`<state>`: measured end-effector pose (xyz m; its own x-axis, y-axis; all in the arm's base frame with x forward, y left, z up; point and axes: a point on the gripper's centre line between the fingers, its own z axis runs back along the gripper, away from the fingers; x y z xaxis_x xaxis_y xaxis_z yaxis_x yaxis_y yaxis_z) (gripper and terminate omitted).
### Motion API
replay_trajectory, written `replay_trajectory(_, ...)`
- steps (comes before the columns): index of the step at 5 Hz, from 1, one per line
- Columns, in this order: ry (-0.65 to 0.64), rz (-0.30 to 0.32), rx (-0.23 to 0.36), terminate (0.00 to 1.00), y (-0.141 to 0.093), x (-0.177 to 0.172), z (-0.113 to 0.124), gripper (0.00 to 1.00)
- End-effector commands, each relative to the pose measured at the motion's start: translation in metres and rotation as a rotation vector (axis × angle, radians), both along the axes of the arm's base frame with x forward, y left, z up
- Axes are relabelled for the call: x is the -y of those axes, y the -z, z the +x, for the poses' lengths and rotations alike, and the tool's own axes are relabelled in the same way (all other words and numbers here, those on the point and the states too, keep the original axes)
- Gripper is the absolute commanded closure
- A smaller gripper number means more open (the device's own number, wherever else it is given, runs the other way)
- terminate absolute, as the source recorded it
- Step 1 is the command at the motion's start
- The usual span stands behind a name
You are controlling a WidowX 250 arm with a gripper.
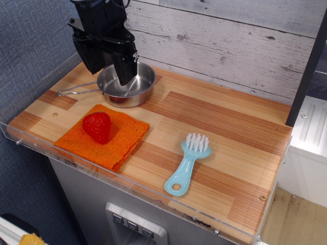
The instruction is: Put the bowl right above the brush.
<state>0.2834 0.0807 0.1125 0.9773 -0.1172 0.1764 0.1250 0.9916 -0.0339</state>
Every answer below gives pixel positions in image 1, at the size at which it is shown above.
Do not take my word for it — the light blue dish brush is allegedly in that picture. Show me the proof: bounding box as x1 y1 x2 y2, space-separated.
165 133 212 197

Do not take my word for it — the clear acrylic table guard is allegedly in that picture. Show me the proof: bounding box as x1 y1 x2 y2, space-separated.
1 51 291 244

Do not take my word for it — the silver dispenser button panel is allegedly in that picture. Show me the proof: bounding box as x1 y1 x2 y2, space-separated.
105 202 168 244

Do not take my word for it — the red plastic strawberry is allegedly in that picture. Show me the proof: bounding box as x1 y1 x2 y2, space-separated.
82 111 111 144

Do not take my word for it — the grey toy fridge cabinet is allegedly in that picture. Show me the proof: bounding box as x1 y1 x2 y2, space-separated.
48 155 246 245

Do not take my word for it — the steel bowl with wire handle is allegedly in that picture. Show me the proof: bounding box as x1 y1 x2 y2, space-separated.
57 62 156 108

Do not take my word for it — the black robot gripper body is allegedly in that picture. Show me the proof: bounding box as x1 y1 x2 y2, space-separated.
67 0 137 60

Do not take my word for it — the orange folded cloth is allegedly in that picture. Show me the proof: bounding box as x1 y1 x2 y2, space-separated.
55 104 150 173

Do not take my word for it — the white toy sink unit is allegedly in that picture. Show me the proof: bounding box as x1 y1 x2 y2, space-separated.
277 96 326 207

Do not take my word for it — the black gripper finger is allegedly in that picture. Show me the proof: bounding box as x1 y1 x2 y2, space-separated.
73 39 105 75
111 51 138 85

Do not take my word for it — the yellow taped object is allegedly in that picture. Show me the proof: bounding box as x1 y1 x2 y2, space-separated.
19 233 45 245

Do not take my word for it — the dark grey right post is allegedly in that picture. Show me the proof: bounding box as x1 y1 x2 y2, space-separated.
286 10 326 127

